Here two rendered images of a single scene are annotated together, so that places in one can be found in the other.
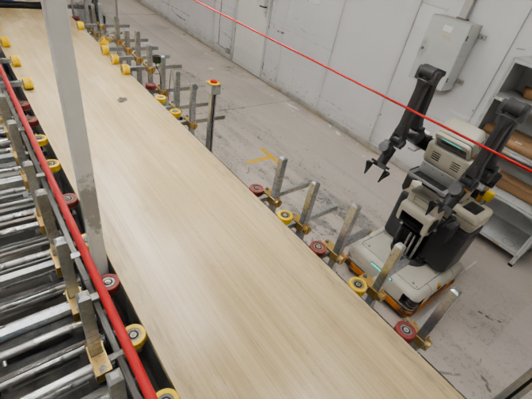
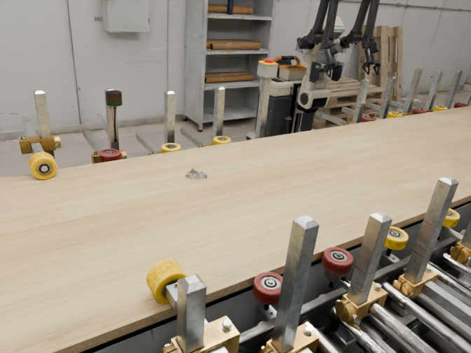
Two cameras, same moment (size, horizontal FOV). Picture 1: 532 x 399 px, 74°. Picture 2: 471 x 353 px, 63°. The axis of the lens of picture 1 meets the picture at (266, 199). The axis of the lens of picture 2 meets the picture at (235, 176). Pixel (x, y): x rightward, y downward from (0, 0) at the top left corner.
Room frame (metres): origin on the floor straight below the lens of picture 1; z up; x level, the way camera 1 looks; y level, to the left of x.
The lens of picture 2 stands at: (1.95, 2.35, 1.53)
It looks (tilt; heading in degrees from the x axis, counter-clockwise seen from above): 26 degrees down; 280
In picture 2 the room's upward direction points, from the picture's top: 5 degrees clockwise
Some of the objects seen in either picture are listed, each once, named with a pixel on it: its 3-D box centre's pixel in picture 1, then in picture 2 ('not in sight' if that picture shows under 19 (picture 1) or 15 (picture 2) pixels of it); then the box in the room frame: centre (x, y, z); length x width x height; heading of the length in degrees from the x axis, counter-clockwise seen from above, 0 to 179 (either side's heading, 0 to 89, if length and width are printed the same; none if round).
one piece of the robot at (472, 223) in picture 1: (433, 218); (289, 104); (2.11, -1.21, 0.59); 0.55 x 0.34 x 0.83; 44
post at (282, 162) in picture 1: (275, 192); (357, 118); (1.63, -0.05, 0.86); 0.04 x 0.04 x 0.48; 44
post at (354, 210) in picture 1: (340, 243); (408, 104); (1.27, -0.39, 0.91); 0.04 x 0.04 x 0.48; 44
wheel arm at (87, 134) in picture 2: (173, 89); (97, 148); (2.82, 0.94, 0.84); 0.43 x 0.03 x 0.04; 134
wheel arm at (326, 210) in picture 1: (309, 217); (366, 118); (1.54, -0.25, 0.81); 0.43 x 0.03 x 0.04; 134
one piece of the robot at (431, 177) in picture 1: (430, 185); (326, 68); (1.84, -0.93, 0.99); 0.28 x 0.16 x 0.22; 44
